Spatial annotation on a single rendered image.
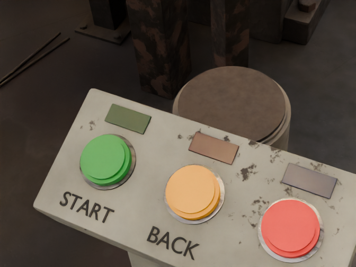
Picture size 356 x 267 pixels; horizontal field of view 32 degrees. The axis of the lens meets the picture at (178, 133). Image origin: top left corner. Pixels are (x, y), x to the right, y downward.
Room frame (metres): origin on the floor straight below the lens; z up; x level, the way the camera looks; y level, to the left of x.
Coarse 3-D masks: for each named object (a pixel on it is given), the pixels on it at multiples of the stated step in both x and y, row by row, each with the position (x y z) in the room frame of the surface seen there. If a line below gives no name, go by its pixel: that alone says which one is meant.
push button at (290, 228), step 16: (272, 208) 0.23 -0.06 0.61; (288, 208) 0.23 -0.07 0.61; (304, 208) 0.22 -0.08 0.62; (272, 224) 0.22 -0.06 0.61; (288, 224) 0.22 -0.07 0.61; (304, 224) 0.21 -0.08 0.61; (272, 240) 0.21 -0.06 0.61; (288, 240) 0.20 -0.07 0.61; (304, 240) 0.20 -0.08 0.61; (288, 256) 0.20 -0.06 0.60
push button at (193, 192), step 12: (192, 168) 0.27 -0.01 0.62; (204, 168) 0.27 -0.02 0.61; (180, 180) 0.26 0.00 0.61; (192, 180) 0.26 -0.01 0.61; (204, 180) 0.26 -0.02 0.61; (216, 180) 0.26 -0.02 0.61; (168, 192) 0.25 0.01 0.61; (180, 192) 0.25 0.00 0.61; (192, 192) 0.25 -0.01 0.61; (204, 192) 0.25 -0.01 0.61; (216, 192) 0.25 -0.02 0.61; (168, 204) 0.25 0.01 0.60; (180, 204) 0.24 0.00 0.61; (192, 204) 0.24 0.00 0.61; (204, 204) 0.24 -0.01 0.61; (216, 204) 0.24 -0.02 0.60; (180, 216) 0.24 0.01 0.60; (192, 216) 0.24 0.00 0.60; (204, 216) 0.24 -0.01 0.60
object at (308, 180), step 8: (288, 168) 0.26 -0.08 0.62; (296, 168) 0.26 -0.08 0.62; (304, 168) 0.26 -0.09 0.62; (288, 176) 0.25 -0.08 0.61; (296, 176) 0.25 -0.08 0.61; (304, 176) 0.25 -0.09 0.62; (312, 176) 0.25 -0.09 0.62; (320, 176) 0.25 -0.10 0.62; (328, 176) 0.25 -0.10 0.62; (288, 184) 0.25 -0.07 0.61; (296, 184) 0.25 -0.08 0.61; (304, 184) 0.24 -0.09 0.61; (312, 184) 0.24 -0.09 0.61; (320, 184) 0.24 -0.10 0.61; (328, 184) 0.24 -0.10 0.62; (312, 192) 0.24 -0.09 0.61; (320, 192) 0.24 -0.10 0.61; (328, 192) 0.24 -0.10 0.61
